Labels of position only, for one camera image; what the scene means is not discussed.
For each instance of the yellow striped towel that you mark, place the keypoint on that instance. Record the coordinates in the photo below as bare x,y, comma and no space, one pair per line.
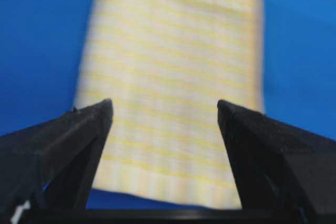
165,64

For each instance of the blue table cloth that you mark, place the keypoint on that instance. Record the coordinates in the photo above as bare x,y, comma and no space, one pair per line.
42,45

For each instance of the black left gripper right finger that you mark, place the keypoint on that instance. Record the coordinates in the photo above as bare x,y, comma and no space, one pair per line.
283,174

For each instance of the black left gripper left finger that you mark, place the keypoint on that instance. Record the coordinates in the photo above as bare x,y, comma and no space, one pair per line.
47,170

